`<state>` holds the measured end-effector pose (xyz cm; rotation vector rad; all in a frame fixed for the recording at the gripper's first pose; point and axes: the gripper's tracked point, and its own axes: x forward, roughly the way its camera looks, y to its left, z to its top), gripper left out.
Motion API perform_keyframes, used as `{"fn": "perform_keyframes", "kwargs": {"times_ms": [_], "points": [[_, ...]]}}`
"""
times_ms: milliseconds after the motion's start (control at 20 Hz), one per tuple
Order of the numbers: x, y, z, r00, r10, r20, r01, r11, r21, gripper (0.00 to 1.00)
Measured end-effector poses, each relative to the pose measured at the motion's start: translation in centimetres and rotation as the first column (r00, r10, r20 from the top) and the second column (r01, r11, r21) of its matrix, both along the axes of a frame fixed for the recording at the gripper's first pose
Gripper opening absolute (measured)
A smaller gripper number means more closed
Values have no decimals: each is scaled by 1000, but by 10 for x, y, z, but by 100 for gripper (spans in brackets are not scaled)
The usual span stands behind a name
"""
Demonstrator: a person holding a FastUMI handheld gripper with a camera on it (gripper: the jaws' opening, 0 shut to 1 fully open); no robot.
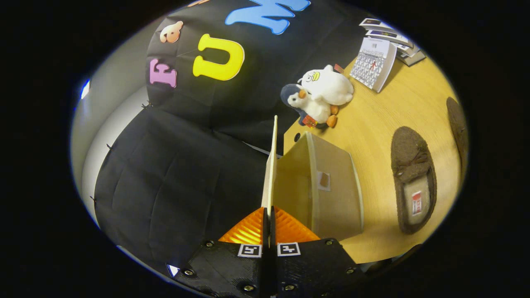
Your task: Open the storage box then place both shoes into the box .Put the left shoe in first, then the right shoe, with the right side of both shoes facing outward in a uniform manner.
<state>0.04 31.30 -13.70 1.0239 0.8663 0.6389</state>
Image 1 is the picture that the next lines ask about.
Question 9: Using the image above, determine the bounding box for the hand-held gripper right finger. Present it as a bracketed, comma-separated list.
[271, 207, 367, 298]

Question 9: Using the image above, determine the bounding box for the grey paperback book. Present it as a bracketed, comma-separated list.
[397, 50, 426, 67]

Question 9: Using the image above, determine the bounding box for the white duck plush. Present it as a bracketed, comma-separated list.
[297, 65, 354, 106]

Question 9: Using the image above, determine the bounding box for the patterned cover book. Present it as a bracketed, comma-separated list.
[349, 37, 397, 93]

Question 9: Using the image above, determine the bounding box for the grey white penguin plush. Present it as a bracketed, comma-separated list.
[280, 84, 338, 128]

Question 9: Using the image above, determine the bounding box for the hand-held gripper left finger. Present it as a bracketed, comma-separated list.
[168, 207, 270, 298]

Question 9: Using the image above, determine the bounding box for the beige fabric storage box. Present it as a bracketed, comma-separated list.
[261, 115, 365, 241]

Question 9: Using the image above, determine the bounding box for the brown fuzzy shoe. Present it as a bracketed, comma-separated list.
[446, 96, 469, 174]
[390, 126, 438, 235]

